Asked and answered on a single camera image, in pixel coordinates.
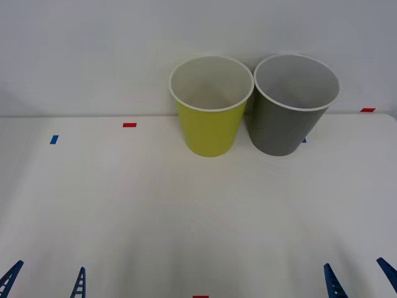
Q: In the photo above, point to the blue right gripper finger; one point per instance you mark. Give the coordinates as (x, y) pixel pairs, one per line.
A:
(389, 270)
(333, 284)

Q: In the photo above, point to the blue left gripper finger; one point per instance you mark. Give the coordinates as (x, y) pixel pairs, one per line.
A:
(80, 285)
(8, 277)

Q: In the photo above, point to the grey plastic bin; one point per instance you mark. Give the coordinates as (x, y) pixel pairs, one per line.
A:
(276, 130)

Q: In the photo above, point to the yellow-green plastic bin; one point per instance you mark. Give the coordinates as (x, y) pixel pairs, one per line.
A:
(209, 130)

